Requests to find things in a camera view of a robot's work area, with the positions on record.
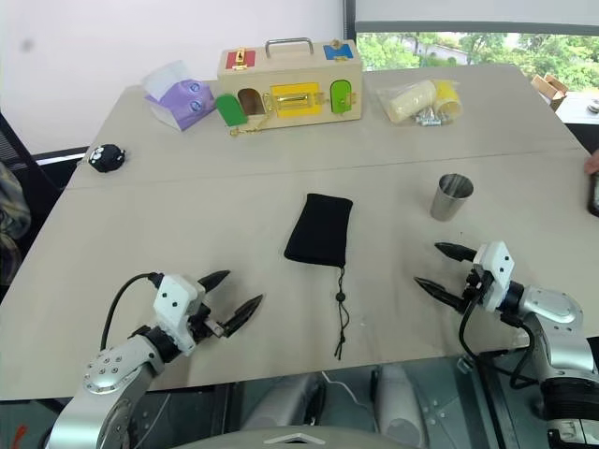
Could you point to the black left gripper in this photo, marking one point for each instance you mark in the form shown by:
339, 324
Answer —
202, 325

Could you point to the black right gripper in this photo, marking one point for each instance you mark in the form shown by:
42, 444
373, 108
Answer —
477, 285

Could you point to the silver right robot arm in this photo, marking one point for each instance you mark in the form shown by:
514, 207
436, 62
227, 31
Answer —
557, 318

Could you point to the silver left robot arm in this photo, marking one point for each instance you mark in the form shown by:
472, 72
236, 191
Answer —
105, 374

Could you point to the clear plastic bag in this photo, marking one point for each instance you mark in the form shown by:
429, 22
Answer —
386, 96

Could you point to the bystander bare hand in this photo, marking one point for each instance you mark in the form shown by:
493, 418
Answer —
593, 163

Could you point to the stainless steel cup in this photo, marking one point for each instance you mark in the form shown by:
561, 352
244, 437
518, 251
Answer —
450, 201

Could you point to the grey rounded robot leg shell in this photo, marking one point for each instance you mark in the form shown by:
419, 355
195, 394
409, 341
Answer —
285, 402
402, 407

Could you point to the small metal hardware pieces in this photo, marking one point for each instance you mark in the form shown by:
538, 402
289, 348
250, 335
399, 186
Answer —
428, 120

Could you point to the grey robot torso top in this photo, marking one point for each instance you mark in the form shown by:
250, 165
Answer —
299, 439

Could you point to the yellow plastic cup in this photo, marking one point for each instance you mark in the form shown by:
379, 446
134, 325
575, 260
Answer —
449, 98

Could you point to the cream ribbed cylinder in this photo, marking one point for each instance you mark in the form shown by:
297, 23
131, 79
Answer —
412, 100

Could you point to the black plush toy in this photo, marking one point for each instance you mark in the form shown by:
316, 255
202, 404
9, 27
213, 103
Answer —
106, 159

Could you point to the purple tissue pack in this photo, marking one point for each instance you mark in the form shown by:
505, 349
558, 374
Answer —
182, 100

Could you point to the open cardboard box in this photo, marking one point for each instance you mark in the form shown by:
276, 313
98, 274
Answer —
550, 91

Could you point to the wooden lock box toy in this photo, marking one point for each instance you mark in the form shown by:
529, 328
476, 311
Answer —
290, 77

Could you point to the camouflage clothing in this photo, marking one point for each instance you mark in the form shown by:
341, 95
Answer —
9, 220

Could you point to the white roller blind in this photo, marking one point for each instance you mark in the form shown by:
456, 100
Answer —
477, 14

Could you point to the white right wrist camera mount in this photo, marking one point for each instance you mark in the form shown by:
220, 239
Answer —
497, 269

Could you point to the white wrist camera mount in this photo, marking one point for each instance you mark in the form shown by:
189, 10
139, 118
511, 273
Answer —
497, 269
174, 297

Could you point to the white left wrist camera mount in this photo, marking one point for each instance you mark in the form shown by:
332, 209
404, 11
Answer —
174, 297

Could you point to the metal table corner bracket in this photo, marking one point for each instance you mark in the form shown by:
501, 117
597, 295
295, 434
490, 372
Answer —
465, 363

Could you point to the dark window frame post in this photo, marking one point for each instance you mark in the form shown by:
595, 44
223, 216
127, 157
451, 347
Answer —
350, 23

